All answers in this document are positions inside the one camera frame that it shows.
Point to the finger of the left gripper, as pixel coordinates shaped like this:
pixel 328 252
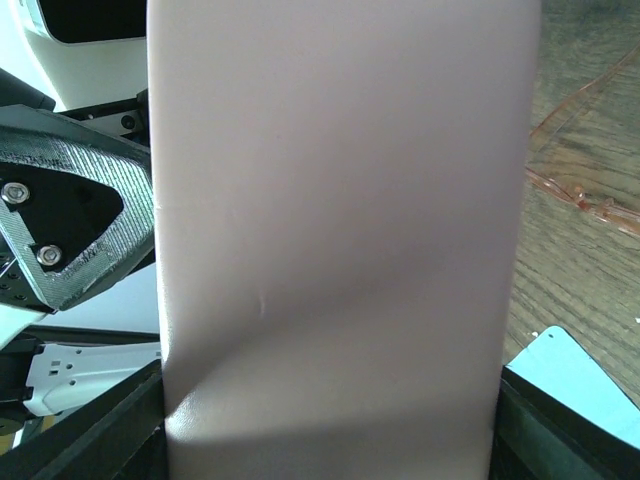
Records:
pixel 77 210

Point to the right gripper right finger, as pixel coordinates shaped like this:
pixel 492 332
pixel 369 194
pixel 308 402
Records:
pixel 537 437

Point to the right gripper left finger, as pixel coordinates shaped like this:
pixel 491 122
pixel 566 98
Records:
pixel 119 435

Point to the blue cleaning cloth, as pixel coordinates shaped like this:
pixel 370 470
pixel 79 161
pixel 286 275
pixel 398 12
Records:
pixel 559 366

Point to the pink glasses case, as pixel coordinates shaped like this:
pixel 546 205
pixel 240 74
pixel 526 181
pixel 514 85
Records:
pixel 337 188

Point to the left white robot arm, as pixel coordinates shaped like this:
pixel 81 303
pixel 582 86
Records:
pixel 93 54

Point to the orange sunglasses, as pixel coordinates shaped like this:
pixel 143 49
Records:
pixel 586 151

